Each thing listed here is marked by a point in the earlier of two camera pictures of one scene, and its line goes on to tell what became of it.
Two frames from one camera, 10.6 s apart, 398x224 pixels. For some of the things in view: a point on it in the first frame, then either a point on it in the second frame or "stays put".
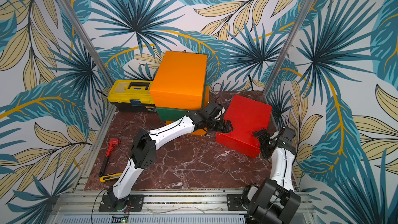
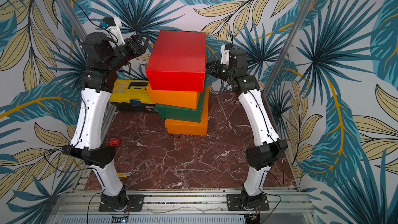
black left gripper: (223, 128) -> (139, 47)
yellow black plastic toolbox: (131, 95) stays put
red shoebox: (247, 116) -> (177, 61)
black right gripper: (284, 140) -> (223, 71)
